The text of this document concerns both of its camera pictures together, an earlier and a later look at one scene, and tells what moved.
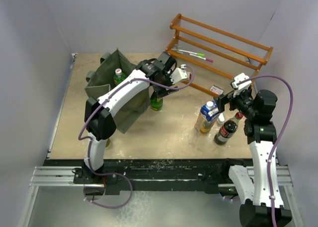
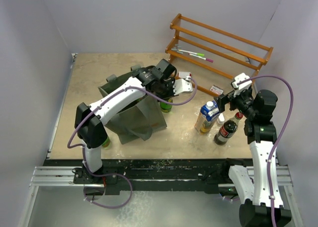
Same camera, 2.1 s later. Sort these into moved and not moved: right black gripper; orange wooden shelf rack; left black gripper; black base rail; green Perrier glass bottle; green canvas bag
Moved: green canvas bag; green Perrier glass bottle
Not moved: left black gripper; black base rail; orange wooden shelf rack; right black gripper
